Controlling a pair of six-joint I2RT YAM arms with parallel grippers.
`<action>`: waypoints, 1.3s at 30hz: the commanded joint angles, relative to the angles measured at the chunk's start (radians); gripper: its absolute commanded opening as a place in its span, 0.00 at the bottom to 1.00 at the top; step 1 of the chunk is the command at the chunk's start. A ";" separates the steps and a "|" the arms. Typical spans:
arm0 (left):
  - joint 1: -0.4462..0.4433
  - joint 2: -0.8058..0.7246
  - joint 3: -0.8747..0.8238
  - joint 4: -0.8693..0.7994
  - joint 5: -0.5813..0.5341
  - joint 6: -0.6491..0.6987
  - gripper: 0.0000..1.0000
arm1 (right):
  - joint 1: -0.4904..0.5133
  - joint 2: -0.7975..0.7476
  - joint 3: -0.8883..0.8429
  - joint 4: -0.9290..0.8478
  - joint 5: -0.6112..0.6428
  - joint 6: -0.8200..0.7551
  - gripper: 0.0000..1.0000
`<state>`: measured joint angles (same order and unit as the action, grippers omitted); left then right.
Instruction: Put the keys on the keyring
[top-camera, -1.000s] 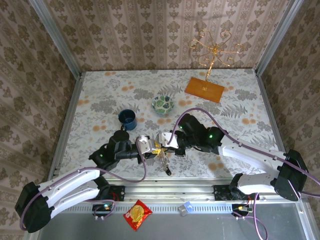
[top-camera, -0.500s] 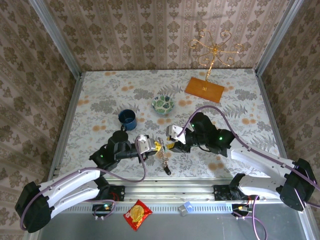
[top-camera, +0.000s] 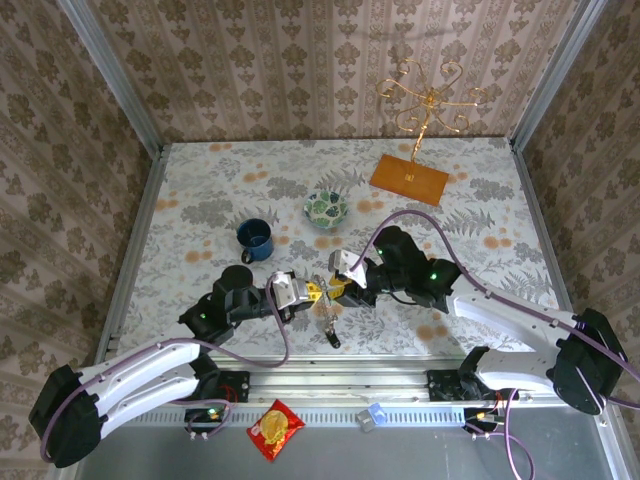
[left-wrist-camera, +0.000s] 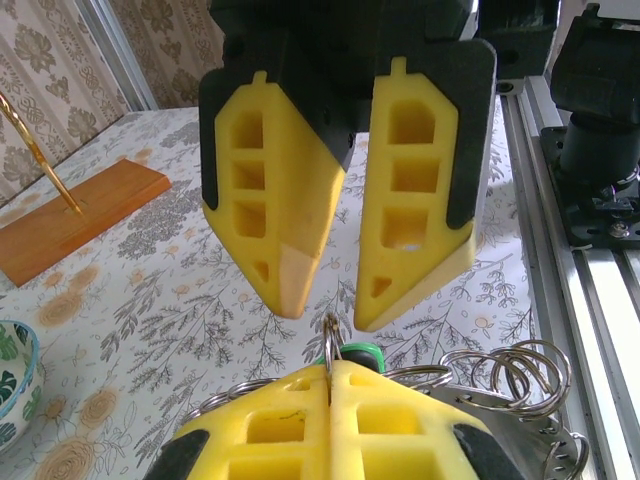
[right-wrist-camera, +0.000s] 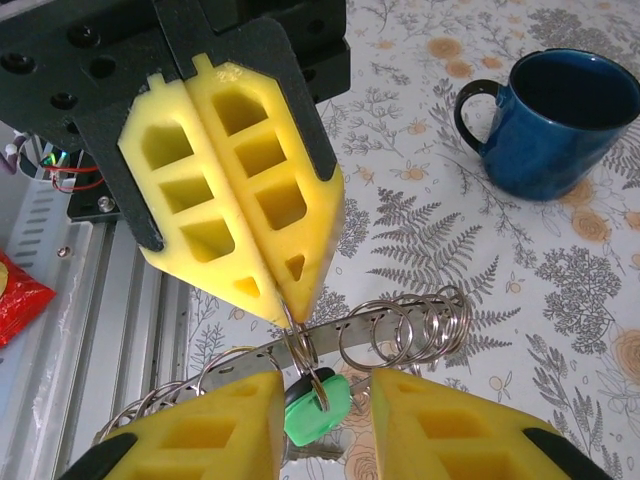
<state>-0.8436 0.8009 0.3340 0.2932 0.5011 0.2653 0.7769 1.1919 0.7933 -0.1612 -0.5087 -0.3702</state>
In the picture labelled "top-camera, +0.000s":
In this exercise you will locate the aluminium table side rail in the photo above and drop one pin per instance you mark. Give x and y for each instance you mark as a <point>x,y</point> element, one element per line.
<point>136,240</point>
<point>542,225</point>

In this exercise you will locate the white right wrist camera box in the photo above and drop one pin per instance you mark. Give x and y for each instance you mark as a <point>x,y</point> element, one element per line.
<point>347,265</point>

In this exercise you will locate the black head key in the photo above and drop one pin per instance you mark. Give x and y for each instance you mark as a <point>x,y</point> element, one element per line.
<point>333,340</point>

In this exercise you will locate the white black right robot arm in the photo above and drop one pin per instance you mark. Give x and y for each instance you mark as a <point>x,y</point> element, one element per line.
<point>500,315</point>

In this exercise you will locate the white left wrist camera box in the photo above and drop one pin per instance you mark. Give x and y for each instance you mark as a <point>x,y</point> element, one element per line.
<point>287,290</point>

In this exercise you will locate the small black controller board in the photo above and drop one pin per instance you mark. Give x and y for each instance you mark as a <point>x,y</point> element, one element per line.
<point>207,415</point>
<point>482,417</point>

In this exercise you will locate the small blue silver packet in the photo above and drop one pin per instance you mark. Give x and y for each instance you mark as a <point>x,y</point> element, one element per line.
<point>370,417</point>

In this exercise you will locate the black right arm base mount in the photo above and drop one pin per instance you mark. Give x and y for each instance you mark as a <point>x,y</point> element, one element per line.
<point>442,385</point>

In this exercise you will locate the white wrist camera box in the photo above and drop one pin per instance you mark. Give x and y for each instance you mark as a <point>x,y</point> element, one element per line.
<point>347,265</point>
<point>287,290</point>

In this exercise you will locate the dark blue enamel mug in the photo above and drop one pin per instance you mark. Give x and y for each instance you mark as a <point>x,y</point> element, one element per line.
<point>255,240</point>

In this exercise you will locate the aluminium front mounting rail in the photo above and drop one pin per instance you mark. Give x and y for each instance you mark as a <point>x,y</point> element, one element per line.
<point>340,380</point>

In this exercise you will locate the gold hook stand wooden base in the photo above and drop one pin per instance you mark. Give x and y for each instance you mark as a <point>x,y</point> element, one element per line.
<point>407,177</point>

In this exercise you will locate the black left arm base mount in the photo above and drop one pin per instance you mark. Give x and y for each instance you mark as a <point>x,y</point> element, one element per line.
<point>240,385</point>

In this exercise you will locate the green leaf pattern bowl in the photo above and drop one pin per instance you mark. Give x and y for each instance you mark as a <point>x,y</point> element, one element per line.
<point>326,210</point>

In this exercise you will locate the aluminium frame post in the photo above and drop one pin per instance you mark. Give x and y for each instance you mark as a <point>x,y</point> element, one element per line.
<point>555,75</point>
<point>115,80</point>

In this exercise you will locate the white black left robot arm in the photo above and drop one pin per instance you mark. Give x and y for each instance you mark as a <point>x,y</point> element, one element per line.
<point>150,365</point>

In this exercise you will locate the red snack packet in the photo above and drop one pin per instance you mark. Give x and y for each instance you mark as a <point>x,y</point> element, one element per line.
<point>275,429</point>

